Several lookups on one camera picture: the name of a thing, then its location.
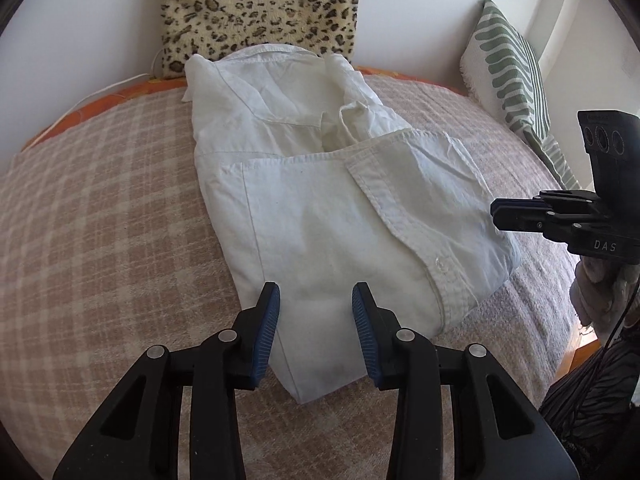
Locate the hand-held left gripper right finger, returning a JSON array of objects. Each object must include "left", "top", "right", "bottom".
[{"left": 351, "top": 282, "right": 573, "bottom": 480}]

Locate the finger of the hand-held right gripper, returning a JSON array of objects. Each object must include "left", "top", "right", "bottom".
[{"left": 490, "top": 191, "right": 608, "bottom": 241}]

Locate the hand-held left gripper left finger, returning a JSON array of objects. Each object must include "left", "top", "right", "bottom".
[{"left": 52, "top": 282, "right": 281, "bottom": 480}]

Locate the white long-sleeved shirt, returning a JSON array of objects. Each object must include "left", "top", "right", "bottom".
[{"left": 182, "top": 44, "right": 523, "bottom": 405}]

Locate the person's right hand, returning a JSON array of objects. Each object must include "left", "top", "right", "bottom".
[{"left": 574, "top": 259, "right": 640, "bottom": 331}]

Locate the green striped white pillow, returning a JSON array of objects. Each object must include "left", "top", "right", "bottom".
[{"left": 460, "top": 0, "right": 583, "bottom": 191}]

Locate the dark patterned clothing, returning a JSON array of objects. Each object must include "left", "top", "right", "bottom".
[{"left": 539, "top": 332, "right": 640, "bottom": 480}]

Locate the pink plaid blanket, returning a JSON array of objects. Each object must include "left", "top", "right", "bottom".
[{"left": 0, "top": 72, "right": 593, "bottom": 480}]

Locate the leopard print cushion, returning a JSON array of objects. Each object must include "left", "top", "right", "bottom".
[{"left": 160, "top": 0, "right": 363, "bottom": 80}]

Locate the black cable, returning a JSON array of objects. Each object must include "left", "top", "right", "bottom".
[{"left": 602, "top": 280, "right": 640, "bottom": 356}]

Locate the white cable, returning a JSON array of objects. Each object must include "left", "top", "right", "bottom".
[{"left": 37, "top": 50, "right": 166, "bottom": 141}]

